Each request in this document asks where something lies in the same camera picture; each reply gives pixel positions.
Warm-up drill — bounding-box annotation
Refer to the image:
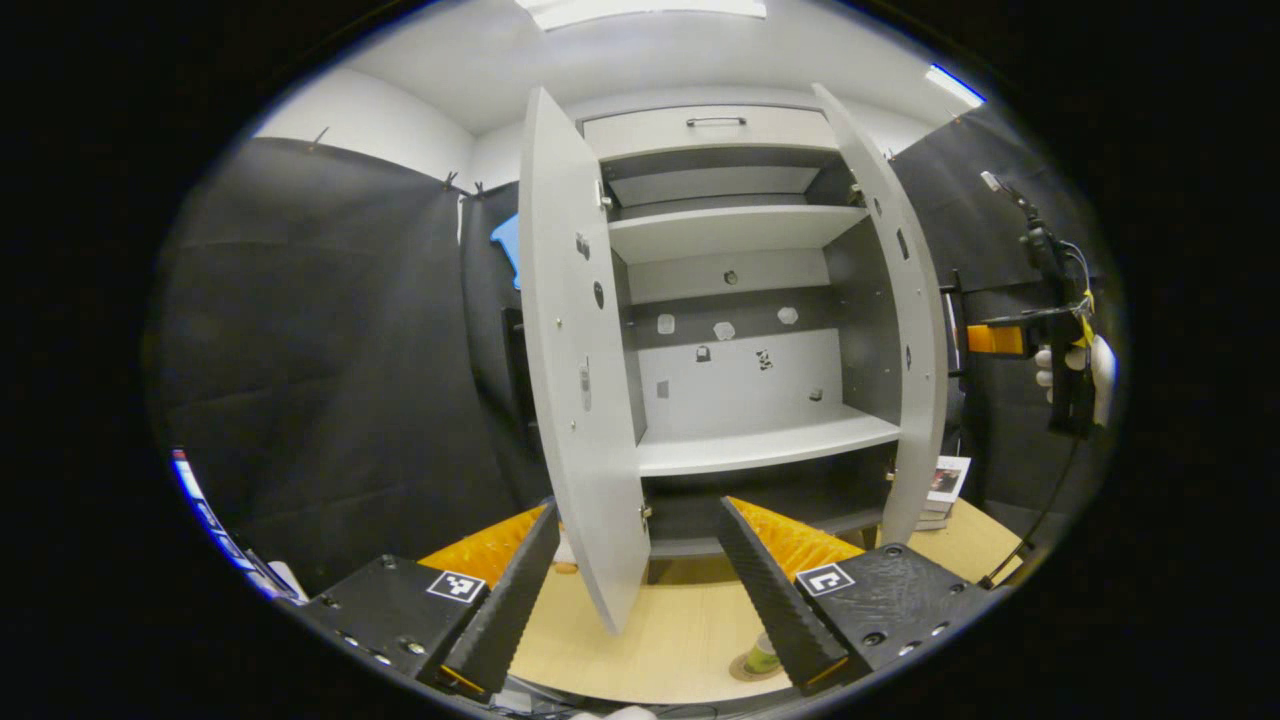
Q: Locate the black backdrop cloth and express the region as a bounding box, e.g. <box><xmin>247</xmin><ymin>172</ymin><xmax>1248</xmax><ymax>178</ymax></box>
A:
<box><xmin>150</xmin><ymin>100</ymin><xmax>1128</xmax><ymax>598</ymax></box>

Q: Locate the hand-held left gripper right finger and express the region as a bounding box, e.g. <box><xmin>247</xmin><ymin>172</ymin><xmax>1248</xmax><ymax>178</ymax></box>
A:
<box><xmin>713</xmin><ymin>495</ymin><xmax>1003</xmax><ymax>698</ymax></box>

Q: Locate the small ceiling light panel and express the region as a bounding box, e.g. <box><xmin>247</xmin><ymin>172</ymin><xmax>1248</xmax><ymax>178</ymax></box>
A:
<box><xmin>924</xmin><ymin>64</ymin><xmax>987</xmax><ymax>108</ymax></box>

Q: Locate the round brown coaster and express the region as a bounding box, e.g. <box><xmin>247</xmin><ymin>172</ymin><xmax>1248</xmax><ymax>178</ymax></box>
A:
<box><xmin>728</xmin><ymin>650</ymin><xmax>793</xmax><ymax>684</ymax></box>

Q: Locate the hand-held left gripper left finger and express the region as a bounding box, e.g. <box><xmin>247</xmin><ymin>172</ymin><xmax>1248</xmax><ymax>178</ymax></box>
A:
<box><xmin>298</xmin><ymin>502</ymin><xmax>563</xmax><ymax>701</ymax></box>

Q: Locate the large ceiling light panel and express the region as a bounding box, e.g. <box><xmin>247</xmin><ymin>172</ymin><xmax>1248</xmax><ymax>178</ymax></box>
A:
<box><xmin>514</xmin><ymin>0</ymin><xmax>768</xmax><ymax>32</ymax></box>

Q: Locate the blue and white strip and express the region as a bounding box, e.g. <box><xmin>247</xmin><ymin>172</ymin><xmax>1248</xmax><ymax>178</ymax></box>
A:
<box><xmin>170</xmin><ymin>448</ymin><xmax>303</xmax><ymax>603</ymax></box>

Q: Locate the black cable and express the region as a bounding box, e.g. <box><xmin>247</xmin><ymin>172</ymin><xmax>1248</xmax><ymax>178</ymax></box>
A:
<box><xmin>978</xmin><ymin>430</ymin><xmax>1087</xmax><ymax>592</ymax></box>

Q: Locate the black door handle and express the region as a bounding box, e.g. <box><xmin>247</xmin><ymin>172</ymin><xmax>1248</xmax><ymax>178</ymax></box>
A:
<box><xmin>502</xmin><ymin>307</ymin><xmax>532</xmax><ymax>457</ymax></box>
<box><xmin>944</xmin><ymin>268</ymin><xmax>967</xmax><ymax>382</ymax></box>

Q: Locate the grey cabinet door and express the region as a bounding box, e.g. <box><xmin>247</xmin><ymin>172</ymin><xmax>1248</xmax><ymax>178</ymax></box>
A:
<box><xmin>811</xmin><ymin>82</ymin><xmax>950</xmax><ymax>548</ymax></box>
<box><xmin>519</xmin><ymin>85</ymin><xmax>653</xmax><ymax>637</ymax></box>

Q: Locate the grey cabinet shelf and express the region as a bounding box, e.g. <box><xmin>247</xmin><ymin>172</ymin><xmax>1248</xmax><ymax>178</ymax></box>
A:
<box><xmin>637</xmin><ymin>405</ymin><xmax>901</xmax><ymax>479</ymax></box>
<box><xmin>608</xmin><ymin>205</ymin><xmax>869</xmax><ymax>265</ymax></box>

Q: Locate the grey cabinet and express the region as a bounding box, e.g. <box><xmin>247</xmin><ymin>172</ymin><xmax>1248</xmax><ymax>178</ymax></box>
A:
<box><xmin>580</xmin><ymin>103</ymin><xmax>907</xmax><ymax>587</ymax></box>

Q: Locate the white book with dark photo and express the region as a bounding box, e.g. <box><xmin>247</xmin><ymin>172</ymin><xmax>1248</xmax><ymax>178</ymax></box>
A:
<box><xmin>925</xmin><ymin>456</ymin><xmax>973</xmax><ymax>513</ymax></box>

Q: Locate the grey cabinet drawer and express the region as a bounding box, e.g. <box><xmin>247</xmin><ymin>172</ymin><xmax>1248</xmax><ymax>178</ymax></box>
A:
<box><xmin>583</xmin><ymin>103</ymin><xmax>839</xmax><ymax>162</ymax></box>

